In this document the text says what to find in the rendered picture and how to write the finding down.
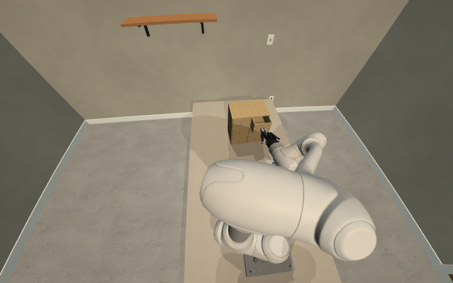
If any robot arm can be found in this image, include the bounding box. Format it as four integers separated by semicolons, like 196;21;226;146
199;132;376;264

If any small wooden chest of drawers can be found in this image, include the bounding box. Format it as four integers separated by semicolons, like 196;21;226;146
228;100;270;145

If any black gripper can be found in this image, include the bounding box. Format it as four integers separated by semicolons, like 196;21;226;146
260;127;280;148

